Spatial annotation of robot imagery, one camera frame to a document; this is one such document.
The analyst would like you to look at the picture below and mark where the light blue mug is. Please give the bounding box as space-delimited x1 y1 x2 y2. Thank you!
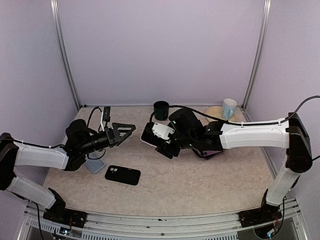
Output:
222 98 237 120

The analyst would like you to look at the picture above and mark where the dark green cup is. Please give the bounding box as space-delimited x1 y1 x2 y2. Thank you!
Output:
153 100 170 121

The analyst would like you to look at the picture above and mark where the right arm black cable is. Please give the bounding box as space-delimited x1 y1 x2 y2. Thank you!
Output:
148 94 320 126

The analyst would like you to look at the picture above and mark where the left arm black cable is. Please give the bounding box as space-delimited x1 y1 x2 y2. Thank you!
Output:
86 106 105 131

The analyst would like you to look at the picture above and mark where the right aluminium frame post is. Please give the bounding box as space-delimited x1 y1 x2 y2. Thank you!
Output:
241 0 272 111

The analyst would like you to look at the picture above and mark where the beige round plate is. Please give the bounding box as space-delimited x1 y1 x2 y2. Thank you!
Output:
204 106 237 122

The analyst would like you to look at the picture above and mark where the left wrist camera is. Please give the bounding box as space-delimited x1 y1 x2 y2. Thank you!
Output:
100 106 111 132

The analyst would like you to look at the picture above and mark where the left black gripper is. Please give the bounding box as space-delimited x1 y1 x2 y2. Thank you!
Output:
78 122 136 155

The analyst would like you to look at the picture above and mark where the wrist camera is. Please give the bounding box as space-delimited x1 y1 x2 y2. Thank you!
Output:
144 122 175 147
100 106 111 132

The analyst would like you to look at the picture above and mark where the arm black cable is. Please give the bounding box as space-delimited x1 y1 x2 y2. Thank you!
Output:
148 94 320 126
86 106 105 131

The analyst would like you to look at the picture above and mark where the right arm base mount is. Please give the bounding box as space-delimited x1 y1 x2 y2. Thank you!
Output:
238 208 282 228

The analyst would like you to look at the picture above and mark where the light blue phone case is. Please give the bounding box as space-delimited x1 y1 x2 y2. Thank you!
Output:
84 152 105 174

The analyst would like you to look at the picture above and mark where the black phone case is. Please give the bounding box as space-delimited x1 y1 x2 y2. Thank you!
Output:
104 165 141 186

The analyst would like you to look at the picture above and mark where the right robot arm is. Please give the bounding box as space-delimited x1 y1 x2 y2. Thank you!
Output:
151 107 313 222

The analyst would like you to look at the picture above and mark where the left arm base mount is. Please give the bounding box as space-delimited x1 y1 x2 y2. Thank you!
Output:
43 208 88 229

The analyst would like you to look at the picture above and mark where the aluminium frame post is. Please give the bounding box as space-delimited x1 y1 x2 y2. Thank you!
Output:
50 0 81 111
241 0 272 111

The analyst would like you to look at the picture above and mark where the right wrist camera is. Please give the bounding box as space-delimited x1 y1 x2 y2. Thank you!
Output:
144 122 175 147

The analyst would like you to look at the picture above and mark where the left aluminium frame post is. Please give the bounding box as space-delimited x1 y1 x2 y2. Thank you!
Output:
50 0 81 111

